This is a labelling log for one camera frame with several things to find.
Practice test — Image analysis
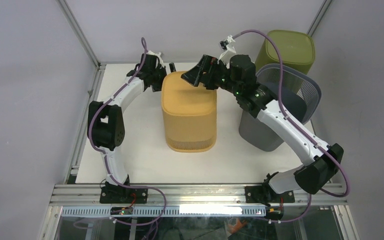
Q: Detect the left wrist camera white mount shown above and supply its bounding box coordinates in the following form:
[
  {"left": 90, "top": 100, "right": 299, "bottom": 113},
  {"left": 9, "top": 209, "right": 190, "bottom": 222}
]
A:
[{"left": 146, "top": 50, "right": 164, "bottom": 66}]

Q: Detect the grey slatted plastic basket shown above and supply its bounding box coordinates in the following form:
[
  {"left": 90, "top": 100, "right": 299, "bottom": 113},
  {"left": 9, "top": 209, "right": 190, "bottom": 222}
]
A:
[{"left": 238, "top": 63, "right": 322, "bottom": 153}]

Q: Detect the green slatted plastic basket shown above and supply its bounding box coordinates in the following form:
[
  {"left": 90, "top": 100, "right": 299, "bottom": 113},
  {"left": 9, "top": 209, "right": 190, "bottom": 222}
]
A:
[{"left": 255, "top": 30, "right": 316, "bottom": 74}]

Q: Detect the right aluminium frame post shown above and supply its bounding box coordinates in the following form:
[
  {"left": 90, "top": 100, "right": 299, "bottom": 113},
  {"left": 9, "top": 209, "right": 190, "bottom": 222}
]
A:
[{"left": 306, "top": 0, "right": 334, "bottom": 37}]

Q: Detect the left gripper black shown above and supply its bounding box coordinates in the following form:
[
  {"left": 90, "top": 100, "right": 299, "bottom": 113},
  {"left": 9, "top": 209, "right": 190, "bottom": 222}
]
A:
[{"left": 150, "top": 63, "right": 182, "bottom": 92}]

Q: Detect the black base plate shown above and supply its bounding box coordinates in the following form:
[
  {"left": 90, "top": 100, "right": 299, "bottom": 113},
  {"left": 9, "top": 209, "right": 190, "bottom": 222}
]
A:
[
  {"left": 244, "top": 184, "right": 295, "bottom": 204},
  {"left": 99, "top": 185, "right": 148, "bottom": 204}
]

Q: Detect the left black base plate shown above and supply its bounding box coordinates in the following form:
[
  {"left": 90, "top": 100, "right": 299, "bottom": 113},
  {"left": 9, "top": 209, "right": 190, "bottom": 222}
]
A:
[{"left": 99, "top": 185, "right": 148, "bottom": 204}]

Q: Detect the white slotted cable duct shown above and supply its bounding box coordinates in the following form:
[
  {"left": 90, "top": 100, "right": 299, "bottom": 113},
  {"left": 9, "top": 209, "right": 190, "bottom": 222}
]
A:
[{"left": 61, "top": 204, "right": 266, "bottom": 218}]

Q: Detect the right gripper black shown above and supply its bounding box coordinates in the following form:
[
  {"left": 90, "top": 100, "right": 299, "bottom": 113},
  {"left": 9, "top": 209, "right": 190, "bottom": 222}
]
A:
[{"left": 180, "top": 54, "right": 242, "bottom": 96}]

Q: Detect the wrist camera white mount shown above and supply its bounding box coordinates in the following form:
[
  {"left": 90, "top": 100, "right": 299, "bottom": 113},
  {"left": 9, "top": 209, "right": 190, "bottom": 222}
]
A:
[
  {"left": 218, "top": 35, "right": 237, "bottom": 65},
  {"left": 146, "top": 50, "right": 164, "bottom": 66}
]

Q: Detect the left aluminium frame post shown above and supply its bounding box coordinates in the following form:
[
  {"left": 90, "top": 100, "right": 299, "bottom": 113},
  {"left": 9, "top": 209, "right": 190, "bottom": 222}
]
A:
[{"left": 56, "top": 0, "right": 100, "bottom": 69}]

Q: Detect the orange object under table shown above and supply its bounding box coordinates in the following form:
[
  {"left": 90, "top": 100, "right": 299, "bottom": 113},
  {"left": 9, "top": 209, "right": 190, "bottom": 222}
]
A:
[{"left": 227, "top": 217, "right": 248, "bottom": 234}]

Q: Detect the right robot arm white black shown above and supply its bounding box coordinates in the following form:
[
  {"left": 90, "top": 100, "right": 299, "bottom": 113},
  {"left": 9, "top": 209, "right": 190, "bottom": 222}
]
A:
[{"left": 181, "top": 54, "right": 344, "bottom": 206}]

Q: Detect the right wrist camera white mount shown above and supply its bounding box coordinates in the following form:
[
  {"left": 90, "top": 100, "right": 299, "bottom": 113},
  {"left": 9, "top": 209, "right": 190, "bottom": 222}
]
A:
[{"left": 218, "top": 35, "right": 237, "bottom": 65}]

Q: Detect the yellow slatted plastic basket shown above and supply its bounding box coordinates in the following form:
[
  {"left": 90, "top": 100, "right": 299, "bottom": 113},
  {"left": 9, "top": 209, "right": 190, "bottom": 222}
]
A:
[{"left": 161, "top": 71, "right": 218, "bottom": 153}]

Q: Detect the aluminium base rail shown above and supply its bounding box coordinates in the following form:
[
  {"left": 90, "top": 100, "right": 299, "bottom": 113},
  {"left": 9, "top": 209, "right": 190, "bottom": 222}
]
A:
[{"left": 49, "top": 183, "right": 349, "bottom": 207}]

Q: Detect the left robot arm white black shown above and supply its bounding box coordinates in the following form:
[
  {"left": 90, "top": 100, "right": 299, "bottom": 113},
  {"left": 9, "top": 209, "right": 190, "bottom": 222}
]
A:
[{"left": 87, "top": 51, "right": 167, "bottom": 203}]

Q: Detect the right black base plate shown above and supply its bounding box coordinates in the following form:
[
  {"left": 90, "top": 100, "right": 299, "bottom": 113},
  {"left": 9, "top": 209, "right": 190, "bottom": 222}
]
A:
[{"left": 244, "top": 184, "right": 295, "bottom": 204}]

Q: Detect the aluminium frame post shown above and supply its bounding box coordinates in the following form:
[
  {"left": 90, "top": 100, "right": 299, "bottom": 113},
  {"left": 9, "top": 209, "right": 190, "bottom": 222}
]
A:
[
  {"left": 56, "top": 0, "right": 100, "bottom": 69},
  {"left": 306, "top": 0, "right": 334, "bottom": 37}
]

